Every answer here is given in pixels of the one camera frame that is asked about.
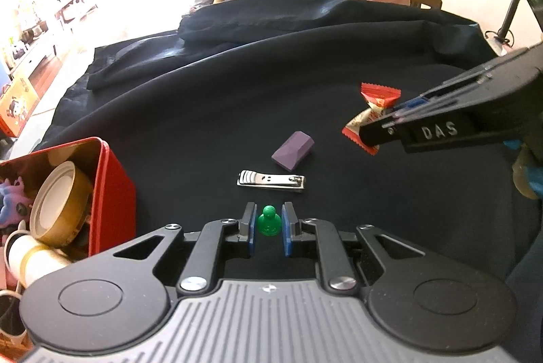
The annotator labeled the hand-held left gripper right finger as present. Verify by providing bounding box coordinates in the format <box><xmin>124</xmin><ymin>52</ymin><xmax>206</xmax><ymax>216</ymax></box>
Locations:
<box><xmin>282</xmin><ymin>202</ymin><xmax>427</xmax><ymax>294</ymax></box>

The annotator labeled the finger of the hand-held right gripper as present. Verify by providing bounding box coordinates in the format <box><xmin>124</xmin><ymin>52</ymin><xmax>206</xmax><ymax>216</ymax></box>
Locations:
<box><xmin>392</xmin><ymin>66</ymin><xmax>495</xmax><ymax>114</ymax></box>
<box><xmin>358</xmin><ymin>109</ymin><xmax>484</xmax><ymax>154</ymax></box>

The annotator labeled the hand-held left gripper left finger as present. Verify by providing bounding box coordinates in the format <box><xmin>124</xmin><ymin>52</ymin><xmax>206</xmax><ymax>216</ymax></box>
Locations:
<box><xmin>114</xmin><ymin>202</ymin><xmax>259</xmax><ymax>297</ymax></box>

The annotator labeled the green pawn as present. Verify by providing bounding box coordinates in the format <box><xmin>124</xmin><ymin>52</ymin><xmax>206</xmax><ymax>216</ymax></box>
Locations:
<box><xmin>257</xmin><ymin>205</ymin><xmax>281</xmax><ymax>237</ymax></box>

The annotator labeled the red candy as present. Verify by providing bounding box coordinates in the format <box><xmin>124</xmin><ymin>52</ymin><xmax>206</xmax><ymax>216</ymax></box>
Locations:
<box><xmin>342</xmin><ymin>82</ymin><xmax>402</xmax><ymax>157</ymax></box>

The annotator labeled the red tin box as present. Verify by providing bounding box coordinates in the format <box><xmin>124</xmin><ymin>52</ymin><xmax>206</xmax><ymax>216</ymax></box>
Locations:
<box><xmin>0</xmin><ymin>137</ymin><xmax>137</xmax><ymax>262</ymax></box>

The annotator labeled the gold tape roll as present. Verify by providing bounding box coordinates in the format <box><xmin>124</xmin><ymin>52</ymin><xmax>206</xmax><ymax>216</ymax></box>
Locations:
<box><xmin>29</xmin><ymin>160</ymin><xmax>95</xmax><ymax>248</ymax></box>

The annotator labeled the person's right hand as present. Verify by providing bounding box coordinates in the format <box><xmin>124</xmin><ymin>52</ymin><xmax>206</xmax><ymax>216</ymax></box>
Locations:
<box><xmin>505</xmin><ymin>139</ymin><xmax>543</xmax><ymax>200</ymax></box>

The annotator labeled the silver nail clipper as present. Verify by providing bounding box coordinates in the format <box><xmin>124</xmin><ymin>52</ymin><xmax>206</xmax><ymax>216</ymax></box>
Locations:
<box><xmin>236</xmin><ymin>170</ymin><xmax>306</xmax><ymax>193</ymax></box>

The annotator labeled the purple eraser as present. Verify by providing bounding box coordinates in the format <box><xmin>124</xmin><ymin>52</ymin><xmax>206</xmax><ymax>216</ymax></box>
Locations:
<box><xmin>271</xmin><ymin>131</ymin><xmax>315</xmax><ymax>171</ymax></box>

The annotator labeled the dark navy cloth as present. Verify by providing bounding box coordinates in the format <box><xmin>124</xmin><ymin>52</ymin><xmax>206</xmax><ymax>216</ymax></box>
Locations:
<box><xmin>40</xmin><ymin>0</ymin><xmax>543</xmax><ymax>291</ymax></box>

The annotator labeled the purple spiky toy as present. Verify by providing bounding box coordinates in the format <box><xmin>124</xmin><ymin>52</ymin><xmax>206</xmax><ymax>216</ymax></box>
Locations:
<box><xmin>0</xmin><ymin>175</ymin><xmax>35</xmax><ymax>228</ymax></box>

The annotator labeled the orange printed box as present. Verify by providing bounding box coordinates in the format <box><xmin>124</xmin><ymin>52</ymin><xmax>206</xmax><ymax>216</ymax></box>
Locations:
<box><xmin>0</xmin><ymin>77</ymin><xmax>41</xmax><ymax>137</ymax></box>

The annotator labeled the white low cabinet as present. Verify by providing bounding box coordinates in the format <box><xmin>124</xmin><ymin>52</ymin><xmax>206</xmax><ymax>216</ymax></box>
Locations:
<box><xmin>0</xmin><ymin>0</ymin><xmax>100</xmax><ymax>73</ymax></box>

